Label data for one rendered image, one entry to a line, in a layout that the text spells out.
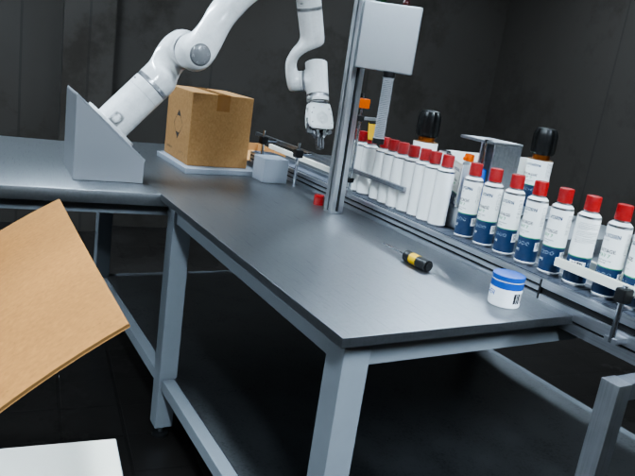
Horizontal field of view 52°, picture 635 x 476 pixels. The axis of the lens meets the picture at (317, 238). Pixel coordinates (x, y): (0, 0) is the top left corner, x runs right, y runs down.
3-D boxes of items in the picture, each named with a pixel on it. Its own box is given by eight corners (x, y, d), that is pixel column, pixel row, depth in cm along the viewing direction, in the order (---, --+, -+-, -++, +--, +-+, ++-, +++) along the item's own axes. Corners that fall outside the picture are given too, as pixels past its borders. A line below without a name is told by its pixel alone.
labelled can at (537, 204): (539, 265, 161) (558, 183, 156) (523, 266, 159) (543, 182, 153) (523, 259, 165) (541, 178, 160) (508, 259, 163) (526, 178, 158)
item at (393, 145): (395, 205, 211) (406, 142, 206) (382, 205, 208) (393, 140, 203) (386, 201, 215) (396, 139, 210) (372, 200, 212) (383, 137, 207)
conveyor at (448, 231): (566, 293, 156) (570, 277, 155) (542, 294, 152) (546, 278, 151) (269, 161, 292) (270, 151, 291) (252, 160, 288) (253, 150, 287)
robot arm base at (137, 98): (131, 146, 210) (173, 107, 212) (86, 102, 204) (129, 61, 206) (130, 146, 228) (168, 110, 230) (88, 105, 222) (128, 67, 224)
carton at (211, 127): (246, 168, 256) (254, 98, 249) (186, 165, 244) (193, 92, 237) (218, 154, 281) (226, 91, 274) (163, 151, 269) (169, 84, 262)
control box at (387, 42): (411, 75, 192) (423, 7, 187) (354, 66, 193) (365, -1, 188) (410, 75, 202) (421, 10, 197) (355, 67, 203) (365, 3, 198)
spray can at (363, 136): (365, 192, 226) (374, 132, 220) (352, 192, 223) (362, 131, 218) (356, 189, 230) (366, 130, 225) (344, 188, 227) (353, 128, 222)
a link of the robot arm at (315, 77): (302, 93, 245) (327, 91, 244) (300, 59, 245) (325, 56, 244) (305, 99, 253) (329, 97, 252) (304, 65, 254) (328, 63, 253)
